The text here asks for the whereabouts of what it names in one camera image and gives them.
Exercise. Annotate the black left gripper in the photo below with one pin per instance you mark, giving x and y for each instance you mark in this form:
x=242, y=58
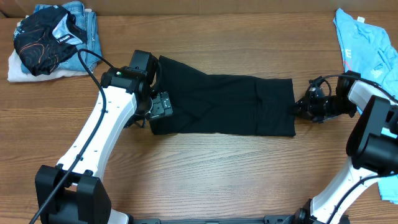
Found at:
x=163, y=105

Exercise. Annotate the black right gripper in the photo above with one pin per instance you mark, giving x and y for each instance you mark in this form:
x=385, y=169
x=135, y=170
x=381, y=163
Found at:
x=307, y=104

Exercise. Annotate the black t-shirt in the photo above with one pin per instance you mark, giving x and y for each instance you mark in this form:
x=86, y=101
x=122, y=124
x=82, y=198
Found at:
x=226, y=104

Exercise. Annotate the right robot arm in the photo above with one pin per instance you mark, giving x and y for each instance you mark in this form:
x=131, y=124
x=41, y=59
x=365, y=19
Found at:
x=371, y=147

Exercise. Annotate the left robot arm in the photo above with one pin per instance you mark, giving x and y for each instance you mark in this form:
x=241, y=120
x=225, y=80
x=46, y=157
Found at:
x=72, y=191

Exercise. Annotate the light blue t-shirt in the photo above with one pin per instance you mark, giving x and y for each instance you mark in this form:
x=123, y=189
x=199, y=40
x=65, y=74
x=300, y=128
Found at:
x=367, y=49

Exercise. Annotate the folded blue denim jeans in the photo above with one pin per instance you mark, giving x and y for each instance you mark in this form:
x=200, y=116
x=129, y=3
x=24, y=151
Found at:
x=77, y=8

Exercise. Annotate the black orange patterned shirt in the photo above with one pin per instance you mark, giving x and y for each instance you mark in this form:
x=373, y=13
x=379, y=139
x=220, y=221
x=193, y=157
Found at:
x=47, y=38

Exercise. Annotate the folded white garment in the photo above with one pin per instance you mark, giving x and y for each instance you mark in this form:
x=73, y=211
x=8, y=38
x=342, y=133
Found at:
x=18, y=74

